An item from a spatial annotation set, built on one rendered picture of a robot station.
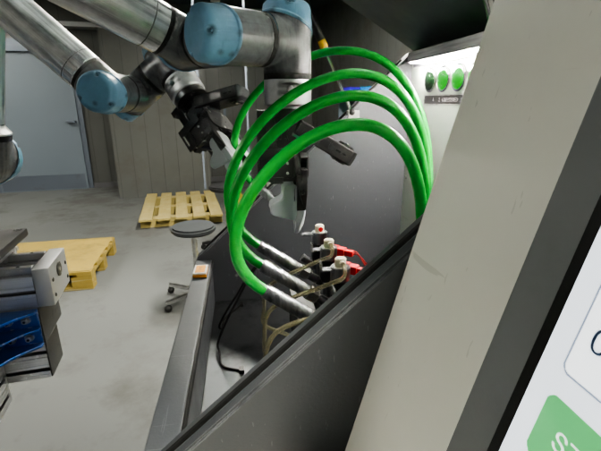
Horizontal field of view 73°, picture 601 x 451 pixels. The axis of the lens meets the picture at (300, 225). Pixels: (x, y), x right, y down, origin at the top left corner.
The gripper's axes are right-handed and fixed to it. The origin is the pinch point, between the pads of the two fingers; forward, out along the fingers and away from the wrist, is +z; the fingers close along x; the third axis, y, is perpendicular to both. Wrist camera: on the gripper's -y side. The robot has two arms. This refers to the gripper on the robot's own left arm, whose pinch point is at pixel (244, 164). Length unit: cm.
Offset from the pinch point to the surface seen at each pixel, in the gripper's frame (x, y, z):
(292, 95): 16.2, -19.6, 5.7
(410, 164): 20.8, -27.0, 24.8
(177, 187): -387, 294, -246
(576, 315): 45, -31, 40
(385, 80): 9.1, -30.0, 10.6
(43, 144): -310, 409, -414
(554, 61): 39, -39, 29
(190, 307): 6.6, 23.8, 17.3
